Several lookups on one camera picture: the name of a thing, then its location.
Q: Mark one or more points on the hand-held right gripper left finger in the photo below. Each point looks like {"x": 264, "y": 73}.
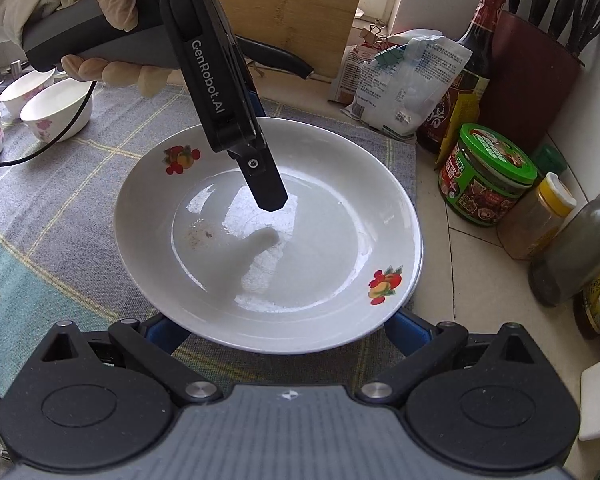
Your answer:
{"x": 162, "y": 335}

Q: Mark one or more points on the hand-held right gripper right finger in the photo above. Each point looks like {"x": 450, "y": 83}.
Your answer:
{"x": 407, "y": 337}

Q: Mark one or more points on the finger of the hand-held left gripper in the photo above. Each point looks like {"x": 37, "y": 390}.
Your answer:
{"x": 265, "y": 180}
{"x": 256, "y": 107}

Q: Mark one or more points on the white fruit print plate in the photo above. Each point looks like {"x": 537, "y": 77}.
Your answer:
{"x": 320, "y": 240}

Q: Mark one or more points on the red and white bag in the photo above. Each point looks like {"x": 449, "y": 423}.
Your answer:
{"x": 347, "y": 72}

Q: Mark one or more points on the bamboo cutting board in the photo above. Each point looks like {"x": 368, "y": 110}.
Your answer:
{"x": 305, "y": 10}

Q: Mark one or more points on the teal binder clip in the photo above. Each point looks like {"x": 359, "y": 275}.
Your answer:
{"x": 390, "y": 56}

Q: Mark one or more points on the white printed plastic bag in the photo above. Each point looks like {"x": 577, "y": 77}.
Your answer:
{"x": 420, "y": 85}

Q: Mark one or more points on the yellow lid spice jar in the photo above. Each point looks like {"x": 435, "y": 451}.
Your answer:
{"x": 530, "y": 225}

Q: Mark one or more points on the green lid sauce jar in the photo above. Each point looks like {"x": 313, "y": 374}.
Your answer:
{"x": 485, "y": 185}

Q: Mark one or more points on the grey plaid cloth mat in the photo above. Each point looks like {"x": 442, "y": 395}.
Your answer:
{"x": 55, "y": 200}

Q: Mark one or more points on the grey glass bottle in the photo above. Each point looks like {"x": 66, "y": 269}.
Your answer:
{"x": 575, "y": 255}

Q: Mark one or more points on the dark soy sauce bottle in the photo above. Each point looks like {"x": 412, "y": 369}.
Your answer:
{"x": 475, "y": 60}

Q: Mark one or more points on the green cap small bottle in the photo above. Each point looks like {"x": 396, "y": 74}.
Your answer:
{"x": 550, "y": 160}

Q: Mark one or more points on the dark red knife block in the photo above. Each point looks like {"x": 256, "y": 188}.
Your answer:
{"x": 530, "y": 85}

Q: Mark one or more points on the black scissors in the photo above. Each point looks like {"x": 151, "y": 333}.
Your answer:
{"x": 577, "y": 30}

